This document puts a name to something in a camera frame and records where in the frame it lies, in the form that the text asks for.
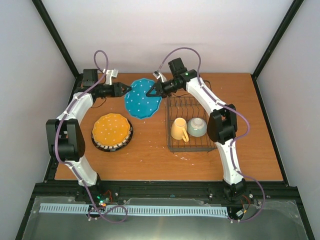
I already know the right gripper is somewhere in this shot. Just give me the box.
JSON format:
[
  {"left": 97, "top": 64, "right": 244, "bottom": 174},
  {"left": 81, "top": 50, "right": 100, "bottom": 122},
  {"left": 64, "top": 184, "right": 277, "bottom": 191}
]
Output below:
[{"left": 145, "top": 78, "right": 182, "bottom": 99}]

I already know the teal dotted plate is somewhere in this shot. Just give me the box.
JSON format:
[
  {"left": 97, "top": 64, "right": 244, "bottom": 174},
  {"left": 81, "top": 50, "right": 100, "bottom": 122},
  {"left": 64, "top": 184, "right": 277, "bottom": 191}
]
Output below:
[{"left": 124, "top": 78, "right": 162, "bottom": 120}]

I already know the dark wire dish rack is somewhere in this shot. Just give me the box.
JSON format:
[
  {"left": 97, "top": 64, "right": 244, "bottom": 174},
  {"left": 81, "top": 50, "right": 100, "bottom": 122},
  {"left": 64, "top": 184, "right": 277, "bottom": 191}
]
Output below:
[{"left": 165, "top": 90, "right": 216, "bottom": 153}]

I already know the orange dotted plate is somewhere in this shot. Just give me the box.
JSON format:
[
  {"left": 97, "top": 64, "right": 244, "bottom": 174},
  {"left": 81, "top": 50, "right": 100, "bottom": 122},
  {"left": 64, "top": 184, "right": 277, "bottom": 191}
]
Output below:
[{"left": 92, "top": 113, "right": 131, "bottom": 147}]

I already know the yellow ceramic mug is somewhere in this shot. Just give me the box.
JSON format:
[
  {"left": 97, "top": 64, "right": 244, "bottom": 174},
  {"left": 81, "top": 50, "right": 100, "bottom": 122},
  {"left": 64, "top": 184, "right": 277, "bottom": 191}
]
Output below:
[{"left": 170, "top": 117, "right": 189, "bottom": 143}]

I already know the pale green ceramic bowl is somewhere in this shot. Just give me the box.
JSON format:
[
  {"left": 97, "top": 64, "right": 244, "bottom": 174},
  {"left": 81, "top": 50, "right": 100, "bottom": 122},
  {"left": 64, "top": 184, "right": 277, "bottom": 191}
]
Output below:
[{"left": 187, "top": 117, "right": 207, "bottom": 137}]

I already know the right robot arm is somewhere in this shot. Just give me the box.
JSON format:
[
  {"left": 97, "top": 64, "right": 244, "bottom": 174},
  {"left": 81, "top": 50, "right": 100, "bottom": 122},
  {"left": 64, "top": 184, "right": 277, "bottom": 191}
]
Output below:
[{"left": 146, "top": 58, "right": 246, "bottom": 202}]

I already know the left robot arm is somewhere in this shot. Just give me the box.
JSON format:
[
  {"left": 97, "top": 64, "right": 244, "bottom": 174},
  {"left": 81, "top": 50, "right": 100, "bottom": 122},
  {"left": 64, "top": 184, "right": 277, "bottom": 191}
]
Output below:
[{"left": 45, "top": 69, "right": 132, "bottom": 202}]

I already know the dark patterned plate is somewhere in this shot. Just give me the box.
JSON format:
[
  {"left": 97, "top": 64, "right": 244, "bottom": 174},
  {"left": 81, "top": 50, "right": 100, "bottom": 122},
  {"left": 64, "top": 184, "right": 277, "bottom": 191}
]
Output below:
[{"left": 91, "top": 125, "right": 134, "bottom": 153}]

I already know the metal front plate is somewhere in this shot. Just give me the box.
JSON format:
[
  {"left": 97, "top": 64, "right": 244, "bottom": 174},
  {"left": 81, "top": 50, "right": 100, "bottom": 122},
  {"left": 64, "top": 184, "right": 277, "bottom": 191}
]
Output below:
[{"left": 19, "top": 197, "right": 313, "bottom": 240}]

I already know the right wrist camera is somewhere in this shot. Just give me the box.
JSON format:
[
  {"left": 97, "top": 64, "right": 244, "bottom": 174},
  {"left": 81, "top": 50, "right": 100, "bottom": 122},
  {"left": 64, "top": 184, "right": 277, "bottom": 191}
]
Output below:
[{"left": 152, "top": 71, "right": 167, "bottom": 83}]

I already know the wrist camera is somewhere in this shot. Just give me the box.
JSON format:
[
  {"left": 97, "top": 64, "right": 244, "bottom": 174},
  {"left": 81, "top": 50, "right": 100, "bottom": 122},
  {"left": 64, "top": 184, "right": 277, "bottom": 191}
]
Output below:
[
  {"left": 152, "top": 71, "right": 167, "bottom": 83},
  {"left": 103, "top": 69, "right": 119, "bottom": 85}
]

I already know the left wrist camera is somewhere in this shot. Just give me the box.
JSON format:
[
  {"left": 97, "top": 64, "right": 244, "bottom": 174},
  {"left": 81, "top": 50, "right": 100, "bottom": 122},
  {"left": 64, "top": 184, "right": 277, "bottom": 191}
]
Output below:
[{"left": 103, "top": 69, "right": 119, "bottom": 85}]

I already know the black left frame post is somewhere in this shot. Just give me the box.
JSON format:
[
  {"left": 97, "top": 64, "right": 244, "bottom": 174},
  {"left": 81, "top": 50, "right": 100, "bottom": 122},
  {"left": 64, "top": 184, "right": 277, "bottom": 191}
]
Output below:
[{"left": 32, "top": 0, "right": 80, "bottom": 78}]

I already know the black frame post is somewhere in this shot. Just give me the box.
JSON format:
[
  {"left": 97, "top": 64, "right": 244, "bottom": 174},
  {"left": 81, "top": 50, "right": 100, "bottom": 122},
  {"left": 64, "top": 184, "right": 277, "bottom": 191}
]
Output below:
[
  {"left": 32, "top": 0, "right": 80, "bottom": 78},
  {"left": 251, "top": 0, "right": 304, "bottom": 81}
]

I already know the light blue slotted cable duct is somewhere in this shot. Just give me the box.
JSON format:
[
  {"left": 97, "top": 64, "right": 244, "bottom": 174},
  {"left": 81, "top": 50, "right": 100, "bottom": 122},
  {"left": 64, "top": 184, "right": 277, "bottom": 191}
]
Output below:
[{"left": 38, "top": 203, "right": 228, "bottom": 218}]

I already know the black front rail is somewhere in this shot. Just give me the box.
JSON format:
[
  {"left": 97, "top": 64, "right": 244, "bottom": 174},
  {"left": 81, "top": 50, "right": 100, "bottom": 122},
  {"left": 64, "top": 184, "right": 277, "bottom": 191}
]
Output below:
[{"left": 31, "top": 180, "right": 302, "bottom": 206}]

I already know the black right frame post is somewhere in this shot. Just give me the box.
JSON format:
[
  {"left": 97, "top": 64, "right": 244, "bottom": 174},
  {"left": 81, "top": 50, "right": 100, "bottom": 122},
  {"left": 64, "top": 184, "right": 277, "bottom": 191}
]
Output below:
[{"left": 251, "top": 0, "right": 304, "bottom": 81}]

